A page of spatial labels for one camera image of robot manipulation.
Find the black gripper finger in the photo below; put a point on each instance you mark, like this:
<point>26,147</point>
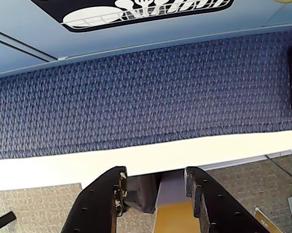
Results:
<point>97,201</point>
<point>218,208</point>

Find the blue door with dish sticker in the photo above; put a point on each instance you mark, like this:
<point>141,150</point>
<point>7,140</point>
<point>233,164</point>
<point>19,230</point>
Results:
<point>160,38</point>

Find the yellow wooden board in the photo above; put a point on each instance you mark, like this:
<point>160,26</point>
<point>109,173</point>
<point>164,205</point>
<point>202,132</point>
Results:
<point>173,218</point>

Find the gold labelled strip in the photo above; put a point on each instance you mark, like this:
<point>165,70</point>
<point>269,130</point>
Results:
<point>263,219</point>

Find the white table leg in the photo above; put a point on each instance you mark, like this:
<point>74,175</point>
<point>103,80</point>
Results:
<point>170,189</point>

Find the black flat bar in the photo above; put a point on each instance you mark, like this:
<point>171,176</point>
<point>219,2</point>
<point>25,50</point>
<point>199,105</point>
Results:
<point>1,219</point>

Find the blue woven mat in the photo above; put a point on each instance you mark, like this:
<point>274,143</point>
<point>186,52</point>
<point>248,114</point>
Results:
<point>141,97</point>

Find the light blue toy kitchen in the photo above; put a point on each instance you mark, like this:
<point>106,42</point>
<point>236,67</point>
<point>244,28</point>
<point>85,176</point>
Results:
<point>12,63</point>

